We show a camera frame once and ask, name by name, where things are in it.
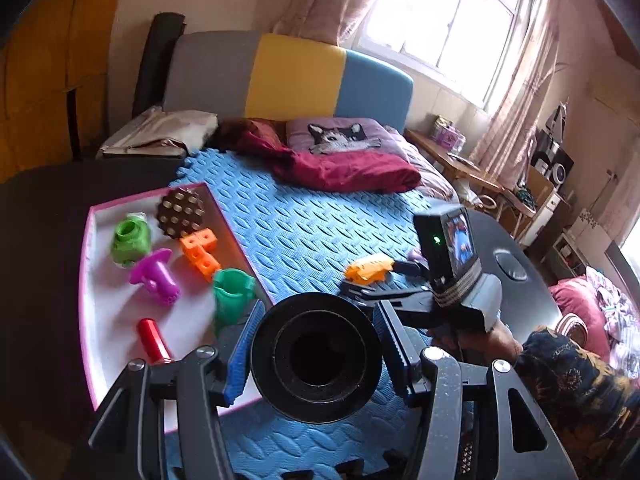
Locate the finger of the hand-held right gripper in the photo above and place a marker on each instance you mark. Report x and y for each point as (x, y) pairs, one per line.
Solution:
(380, 292)
(405, 267)

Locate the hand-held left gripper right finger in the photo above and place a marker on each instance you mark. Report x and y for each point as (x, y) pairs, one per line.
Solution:
(392, 345)

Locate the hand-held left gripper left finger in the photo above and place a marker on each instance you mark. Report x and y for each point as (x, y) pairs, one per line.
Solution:
(240, 360)

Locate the orange plastic part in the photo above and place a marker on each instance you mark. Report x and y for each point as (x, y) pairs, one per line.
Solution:
(367, 269)

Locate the black spiral-top cup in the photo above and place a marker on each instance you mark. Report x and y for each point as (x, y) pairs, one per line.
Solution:
(280, 360)

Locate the dark green boot-shaped holder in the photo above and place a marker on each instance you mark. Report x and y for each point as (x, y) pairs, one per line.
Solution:
(231, 300)

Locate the red plastic cylinder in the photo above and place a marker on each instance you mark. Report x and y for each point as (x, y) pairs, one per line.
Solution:
(151, 340)

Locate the magenta plastic funnel part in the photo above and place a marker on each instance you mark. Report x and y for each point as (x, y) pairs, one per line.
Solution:
(157, 280)

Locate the pink-rimmed white tray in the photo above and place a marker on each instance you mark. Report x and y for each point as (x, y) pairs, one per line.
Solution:
(115, 310)

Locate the light green plug-in device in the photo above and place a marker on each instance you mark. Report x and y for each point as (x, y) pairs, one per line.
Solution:
(130, 242)

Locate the person's right forearm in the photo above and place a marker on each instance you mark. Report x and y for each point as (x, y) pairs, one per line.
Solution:
(575, 385)

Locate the person's right hand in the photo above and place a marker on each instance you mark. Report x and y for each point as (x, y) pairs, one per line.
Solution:
(490, 345)

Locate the purple patterned egg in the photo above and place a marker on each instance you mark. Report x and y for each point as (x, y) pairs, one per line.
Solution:
(417, 256)

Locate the black round table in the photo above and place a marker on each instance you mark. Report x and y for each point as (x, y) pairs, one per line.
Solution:
(500, 285)

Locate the pink bedsheet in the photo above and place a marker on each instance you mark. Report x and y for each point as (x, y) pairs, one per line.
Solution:
(425, 170)

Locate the blue foam mat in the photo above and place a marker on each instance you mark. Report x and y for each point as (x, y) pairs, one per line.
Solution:
(310, 220)

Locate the wooden desk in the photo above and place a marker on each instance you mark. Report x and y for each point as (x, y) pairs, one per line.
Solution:
(450, 160)

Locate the maroon blanket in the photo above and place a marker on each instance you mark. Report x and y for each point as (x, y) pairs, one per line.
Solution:
(350, 170)

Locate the orange cube blocks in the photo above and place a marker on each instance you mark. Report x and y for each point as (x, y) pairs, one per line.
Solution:
(200, 255)

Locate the purple box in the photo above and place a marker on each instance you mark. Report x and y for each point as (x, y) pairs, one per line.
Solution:
(447, 135)

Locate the pink floral bedding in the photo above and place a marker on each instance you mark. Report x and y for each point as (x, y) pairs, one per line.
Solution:
(590, 305)

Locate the dog print pillow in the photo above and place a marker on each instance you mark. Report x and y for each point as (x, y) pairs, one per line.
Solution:
(340, 135)

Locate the black stereo speaker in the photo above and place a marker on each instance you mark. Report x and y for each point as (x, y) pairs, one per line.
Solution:
(555, 160)

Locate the brown studded disc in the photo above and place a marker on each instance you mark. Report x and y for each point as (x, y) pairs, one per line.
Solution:
(180, 212)

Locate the pink curtain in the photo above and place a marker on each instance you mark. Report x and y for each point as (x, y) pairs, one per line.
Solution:
(520, 85)
(330, 0)

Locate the dark maroon pillow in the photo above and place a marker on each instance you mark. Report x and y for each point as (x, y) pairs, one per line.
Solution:
(250, 135)

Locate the grey yellow blue headboard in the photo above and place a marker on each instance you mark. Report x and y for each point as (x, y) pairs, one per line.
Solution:
(295, 75)

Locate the beige folded cloth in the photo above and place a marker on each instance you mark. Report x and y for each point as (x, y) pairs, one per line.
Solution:
(160, 132)

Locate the window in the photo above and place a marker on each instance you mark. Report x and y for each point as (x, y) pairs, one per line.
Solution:
(440, 20)

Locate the yellow wooden wardrobe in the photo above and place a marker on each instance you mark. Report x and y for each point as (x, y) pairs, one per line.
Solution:
(45, 85)

